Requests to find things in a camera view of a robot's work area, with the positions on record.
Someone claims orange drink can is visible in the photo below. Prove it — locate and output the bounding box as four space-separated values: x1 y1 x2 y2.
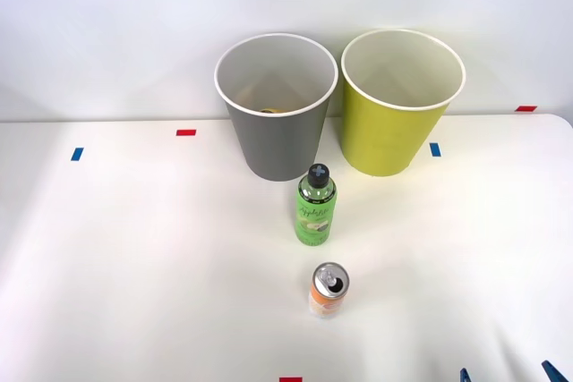
307 261 351 321

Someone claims green plastic bottle black cap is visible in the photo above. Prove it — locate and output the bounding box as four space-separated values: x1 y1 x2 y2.
294 163 339 248

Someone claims yellow-green plastic waste bin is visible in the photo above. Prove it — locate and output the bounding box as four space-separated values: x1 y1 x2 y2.
340 28 467 178

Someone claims grey plastic waste bin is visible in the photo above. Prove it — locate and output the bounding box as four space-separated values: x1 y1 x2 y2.
213 32 339 183

